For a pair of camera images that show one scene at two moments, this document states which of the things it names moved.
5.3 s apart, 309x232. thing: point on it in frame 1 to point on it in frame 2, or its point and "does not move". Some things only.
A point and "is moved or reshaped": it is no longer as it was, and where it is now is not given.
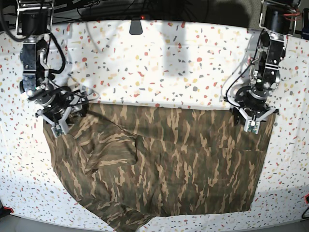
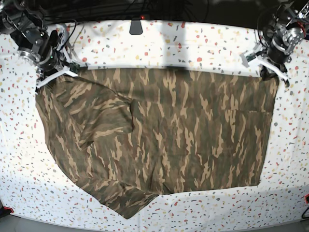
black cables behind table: [76, 10] does not move
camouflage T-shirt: [126, 163] is moved or reshaped
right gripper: [249, 98] to [278, 56]
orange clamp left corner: [8, 208] does not move
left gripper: [58, 101] to [49, 60]
